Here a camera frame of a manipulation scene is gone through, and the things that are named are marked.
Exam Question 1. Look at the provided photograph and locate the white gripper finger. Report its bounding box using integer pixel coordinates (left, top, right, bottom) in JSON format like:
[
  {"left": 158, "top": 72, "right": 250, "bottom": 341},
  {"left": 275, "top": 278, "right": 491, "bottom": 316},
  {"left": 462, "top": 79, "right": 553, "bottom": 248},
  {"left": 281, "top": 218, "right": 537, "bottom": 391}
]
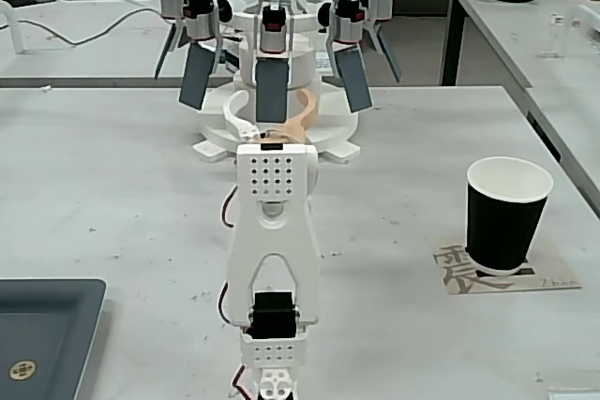
[{"left": 223, "top": 89, "right": 261, "bottom": 141}]

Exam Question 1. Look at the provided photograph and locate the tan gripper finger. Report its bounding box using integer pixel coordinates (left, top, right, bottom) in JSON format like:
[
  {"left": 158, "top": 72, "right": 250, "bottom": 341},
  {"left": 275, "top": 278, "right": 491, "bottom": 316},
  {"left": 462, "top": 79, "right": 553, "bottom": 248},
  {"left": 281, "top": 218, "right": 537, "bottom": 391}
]
[{"left": 257, "top": 88, "right": 323, "bottom": 145}]

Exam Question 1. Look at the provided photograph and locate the black paper cup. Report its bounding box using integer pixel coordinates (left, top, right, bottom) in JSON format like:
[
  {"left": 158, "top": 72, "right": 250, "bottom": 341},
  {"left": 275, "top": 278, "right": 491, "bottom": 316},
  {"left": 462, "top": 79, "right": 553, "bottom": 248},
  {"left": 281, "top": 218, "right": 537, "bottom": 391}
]
[{"left": 464, "top": 156, "right": 555, "bottom": 277}]

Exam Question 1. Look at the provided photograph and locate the printed paper mat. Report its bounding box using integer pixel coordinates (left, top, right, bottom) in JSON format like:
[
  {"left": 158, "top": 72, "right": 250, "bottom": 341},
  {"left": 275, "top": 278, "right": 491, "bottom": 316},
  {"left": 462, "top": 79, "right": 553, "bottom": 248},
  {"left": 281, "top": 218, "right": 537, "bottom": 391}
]
[{"left": 431, "top": 236, "right": 584, "bottom": 298}]

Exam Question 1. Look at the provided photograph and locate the grey hanging panel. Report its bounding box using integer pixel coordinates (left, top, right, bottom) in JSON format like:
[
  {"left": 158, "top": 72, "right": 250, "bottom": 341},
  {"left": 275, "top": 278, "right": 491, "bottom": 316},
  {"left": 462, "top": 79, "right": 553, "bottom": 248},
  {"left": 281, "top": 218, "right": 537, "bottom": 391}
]
[
  {"left": 178, "top": 42, "right": 214, "bottom": 112},
  {"left": 334, "top": 46, "right": 374, "bottom": 114},
  {"left": 365, "top": 22, "right": 403, "bottom": 84},
  {"left": 154, "top": 20, "right": 183, "bottom": 81},
  {"left": 254, "top": 58, "right": 290, "bottom": 125}
]

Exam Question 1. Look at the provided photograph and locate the white carousel dispenser base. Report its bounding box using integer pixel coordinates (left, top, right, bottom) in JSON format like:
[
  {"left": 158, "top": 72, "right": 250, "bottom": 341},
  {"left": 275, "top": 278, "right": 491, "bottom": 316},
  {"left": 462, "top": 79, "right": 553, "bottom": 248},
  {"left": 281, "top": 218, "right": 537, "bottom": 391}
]
[{"left": 191, "top": 9, "right": 362, "bottom": 165}]

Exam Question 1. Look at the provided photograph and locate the white curved stand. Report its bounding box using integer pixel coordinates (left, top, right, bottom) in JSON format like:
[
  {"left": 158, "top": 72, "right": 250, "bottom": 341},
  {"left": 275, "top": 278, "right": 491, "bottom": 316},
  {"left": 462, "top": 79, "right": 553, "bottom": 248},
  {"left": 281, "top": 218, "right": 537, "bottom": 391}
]
[{"left": 0, "top": 0, "right": 25, "bottom": 55}]

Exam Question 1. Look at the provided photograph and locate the grey tray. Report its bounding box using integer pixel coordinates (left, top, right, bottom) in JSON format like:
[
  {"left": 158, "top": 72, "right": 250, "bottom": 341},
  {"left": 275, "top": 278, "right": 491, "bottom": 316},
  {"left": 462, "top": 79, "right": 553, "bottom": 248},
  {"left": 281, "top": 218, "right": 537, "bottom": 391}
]
[{"left": 0, "top": 277, "right": 108, "bottom": 400}]

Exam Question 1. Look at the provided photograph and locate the round beige patterned token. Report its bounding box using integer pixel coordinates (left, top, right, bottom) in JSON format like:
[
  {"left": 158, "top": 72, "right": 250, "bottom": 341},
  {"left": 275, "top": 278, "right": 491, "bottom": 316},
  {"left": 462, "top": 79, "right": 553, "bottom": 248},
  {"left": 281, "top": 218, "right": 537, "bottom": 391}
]
[{"left": 9, "top": 359, "right": 37, "bottom": 383}]

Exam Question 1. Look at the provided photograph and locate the red black arm cable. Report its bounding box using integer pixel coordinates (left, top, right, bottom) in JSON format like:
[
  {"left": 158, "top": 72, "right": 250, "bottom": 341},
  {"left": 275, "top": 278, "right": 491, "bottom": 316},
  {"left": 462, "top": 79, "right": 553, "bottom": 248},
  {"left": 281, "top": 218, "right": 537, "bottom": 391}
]
[{"left": 215, "top": 185, "right": 255, "bottom": 400}]

